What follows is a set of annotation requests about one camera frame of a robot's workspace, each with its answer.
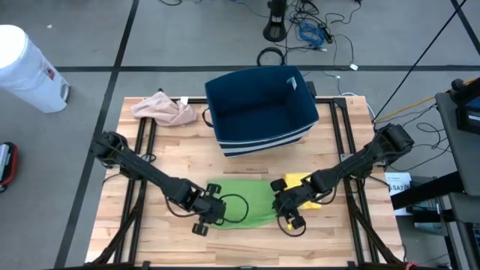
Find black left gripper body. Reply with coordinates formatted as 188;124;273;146
175;182;222;237

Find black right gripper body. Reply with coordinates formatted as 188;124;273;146
270;178;320;230

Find yellow towel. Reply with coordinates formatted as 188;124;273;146
281;172;323;211

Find green towel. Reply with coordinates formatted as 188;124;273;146
205;178;278;230

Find pink towel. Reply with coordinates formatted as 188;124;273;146
130;91;198;128

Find navy white striped fabric basket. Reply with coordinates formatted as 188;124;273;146
202;65;320;158

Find white paper sign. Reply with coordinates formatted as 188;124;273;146
385;171;413;217

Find grey cart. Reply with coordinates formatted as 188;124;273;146
434;76;480;270

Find black stand base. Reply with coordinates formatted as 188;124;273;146
262;0;289;43

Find thin black pole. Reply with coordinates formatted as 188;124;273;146
373;0;470;123

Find red and black device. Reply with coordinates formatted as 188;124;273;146
0;141;19;194

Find black device with blue screen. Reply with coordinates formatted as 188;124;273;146
449;77;480;136

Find white trash bin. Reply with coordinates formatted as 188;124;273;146
0;24;71;114

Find black metal table frame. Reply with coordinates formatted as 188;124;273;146
88;88;408;270

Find yellow cable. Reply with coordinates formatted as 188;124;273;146
373;76;480;125

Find coiled black cable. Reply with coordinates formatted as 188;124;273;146
256;46;287;68

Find blue cable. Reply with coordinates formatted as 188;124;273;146
298;22;326;49

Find black cable tangle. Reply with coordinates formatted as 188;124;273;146
286;0;361;72

